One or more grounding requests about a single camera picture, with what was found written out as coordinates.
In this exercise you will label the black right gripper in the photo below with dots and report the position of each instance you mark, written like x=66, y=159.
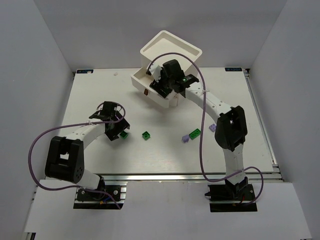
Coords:
x=162, y=87

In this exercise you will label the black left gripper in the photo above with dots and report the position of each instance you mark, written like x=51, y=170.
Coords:
x=117, y=129

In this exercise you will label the dark green lego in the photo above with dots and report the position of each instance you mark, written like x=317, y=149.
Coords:
x=123, y=135
x=146, y=135

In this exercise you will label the green long lego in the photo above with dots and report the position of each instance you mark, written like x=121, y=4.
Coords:
x=194, y=134

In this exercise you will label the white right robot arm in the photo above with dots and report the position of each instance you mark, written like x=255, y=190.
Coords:
x=231, y=127

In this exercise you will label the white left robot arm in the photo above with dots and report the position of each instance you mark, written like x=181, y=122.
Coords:
x=66, y=158

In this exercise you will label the white drawer cabinet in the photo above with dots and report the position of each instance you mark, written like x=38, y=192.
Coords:
x=166, y=42

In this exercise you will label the lilac small lego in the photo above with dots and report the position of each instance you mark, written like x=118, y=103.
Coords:
x=185, y=138

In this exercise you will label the lilac square lego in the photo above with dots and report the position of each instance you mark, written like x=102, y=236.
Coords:
x=213, y=127

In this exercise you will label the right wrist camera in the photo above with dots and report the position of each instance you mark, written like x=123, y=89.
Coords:
x=154, y=70

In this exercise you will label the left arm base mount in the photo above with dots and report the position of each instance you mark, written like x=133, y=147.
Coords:
x=86, y=200

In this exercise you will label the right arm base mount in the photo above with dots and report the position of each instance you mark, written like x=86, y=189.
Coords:
x=222, y=201

